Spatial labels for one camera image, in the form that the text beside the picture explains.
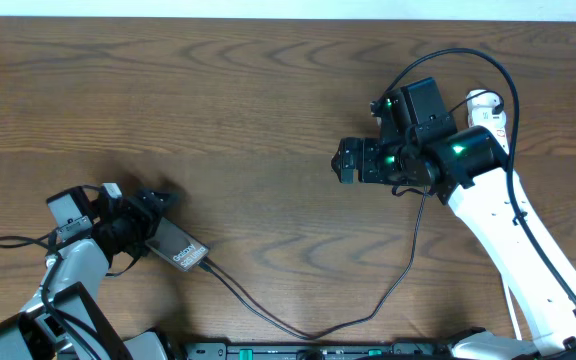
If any smartphone with brown screen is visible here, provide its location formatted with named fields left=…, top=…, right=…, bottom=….
left=145, top=218, right=209, bottom=272

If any black usb charging cable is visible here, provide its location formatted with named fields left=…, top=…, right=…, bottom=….
left=198, top=89, right=506, bottom=341

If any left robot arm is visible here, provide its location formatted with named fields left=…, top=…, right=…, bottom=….
left=0, top=183, right=185, bottom=359

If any white power strip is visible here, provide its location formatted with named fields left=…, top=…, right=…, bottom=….
left=468, top=107, right=509, bottom=153

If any white usb wall charger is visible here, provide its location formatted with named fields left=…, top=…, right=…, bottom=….
left=466, top=89, right=506, bottom=128

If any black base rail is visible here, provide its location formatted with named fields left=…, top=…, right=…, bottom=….
left=137, top=327, right=489, bottom=360

